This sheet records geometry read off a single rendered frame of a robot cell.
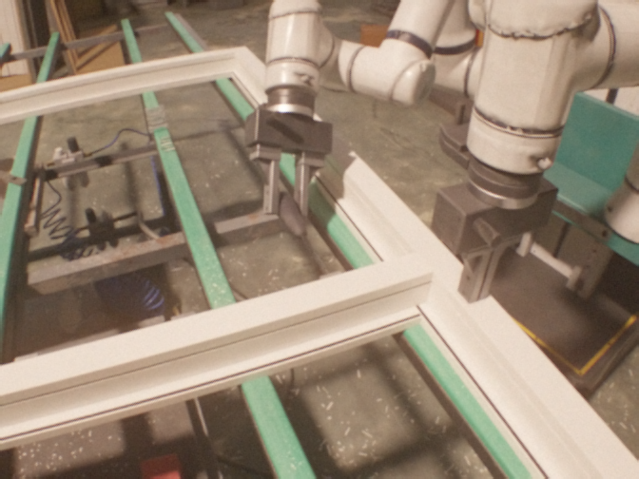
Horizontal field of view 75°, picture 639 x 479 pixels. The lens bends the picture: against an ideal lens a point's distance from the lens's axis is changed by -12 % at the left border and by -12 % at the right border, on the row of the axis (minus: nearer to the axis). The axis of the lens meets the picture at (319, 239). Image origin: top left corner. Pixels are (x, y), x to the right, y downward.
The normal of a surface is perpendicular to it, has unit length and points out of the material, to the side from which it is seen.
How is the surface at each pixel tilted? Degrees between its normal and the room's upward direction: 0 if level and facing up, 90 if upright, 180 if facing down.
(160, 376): 90
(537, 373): 0
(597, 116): 90
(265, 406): 0
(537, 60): 89
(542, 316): 0
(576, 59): 90
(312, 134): 56
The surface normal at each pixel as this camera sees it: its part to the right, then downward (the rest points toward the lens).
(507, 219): 0.38, 0.58
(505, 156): -0.47, 0.54
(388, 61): -0.45, -0.15
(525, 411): -0.92, 0.24
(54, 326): 0.00, -0.78
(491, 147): -0.75, 0.40
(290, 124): 0.51, -0.03
